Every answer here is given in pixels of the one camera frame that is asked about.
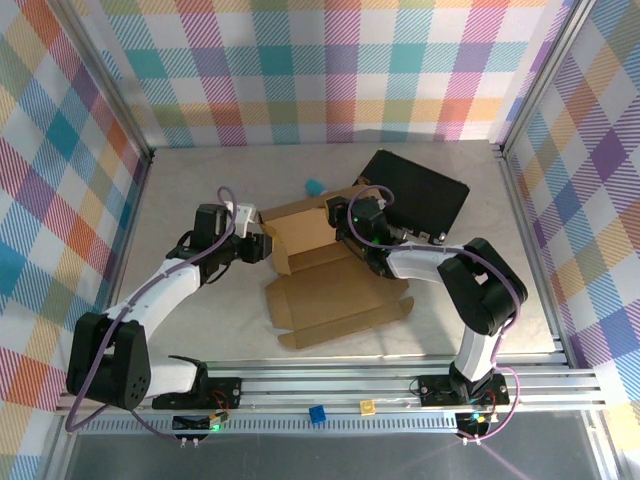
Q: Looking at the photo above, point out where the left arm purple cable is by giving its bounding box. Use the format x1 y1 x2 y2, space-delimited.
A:
64 185 239 447

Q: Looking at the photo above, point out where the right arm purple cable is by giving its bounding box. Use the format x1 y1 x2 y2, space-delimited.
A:
346 183 527 445

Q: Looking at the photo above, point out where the black hard case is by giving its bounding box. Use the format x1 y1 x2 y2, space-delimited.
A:
358 148 472 247

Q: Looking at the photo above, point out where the brown cardboard box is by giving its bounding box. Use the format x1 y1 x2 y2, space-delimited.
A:
256 183 417 352

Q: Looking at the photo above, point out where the slotted grey cable duct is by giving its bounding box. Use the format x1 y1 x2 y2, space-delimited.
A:
73 417 465 437

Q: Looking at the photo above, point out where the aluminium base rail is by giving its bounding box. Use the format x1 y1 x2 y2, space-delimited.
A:
53 355 610 418

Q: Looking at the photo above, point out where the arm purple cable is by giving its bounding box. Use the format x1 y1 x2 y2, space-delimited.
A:
64 185 239 447
346 183 527 445

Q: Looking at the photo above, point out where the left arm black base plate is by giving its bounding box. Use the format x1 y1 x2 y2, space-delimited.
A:
151 376 244 410

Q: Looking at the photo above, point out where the right aluminium frame post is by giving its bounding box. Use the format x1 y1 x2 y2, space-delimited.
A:
498 0 589 157

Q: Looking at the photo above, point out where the left aluminium frame post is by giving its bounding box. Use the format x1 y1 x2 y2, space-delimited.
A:
48 0 157 162

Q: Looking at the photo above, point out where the aluminium frame post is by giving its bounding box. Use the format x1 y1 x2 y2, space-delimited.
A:
48 0 157 162
498 0 589 157

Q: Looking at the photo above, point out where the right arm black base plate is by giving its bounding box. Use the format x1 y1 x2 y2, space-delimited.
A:
416 372 511 408

